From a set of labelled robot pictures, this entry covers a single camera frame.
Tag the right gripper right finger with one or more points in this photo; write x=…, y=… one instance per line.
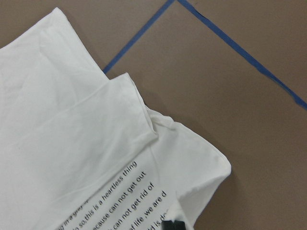
x=179, y=225

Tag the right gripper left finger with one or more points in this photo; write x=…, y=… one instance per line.
x=167, y=225

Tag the white long-sleeve printed shirt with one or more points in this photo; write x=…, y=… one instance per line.
x=79, y=151

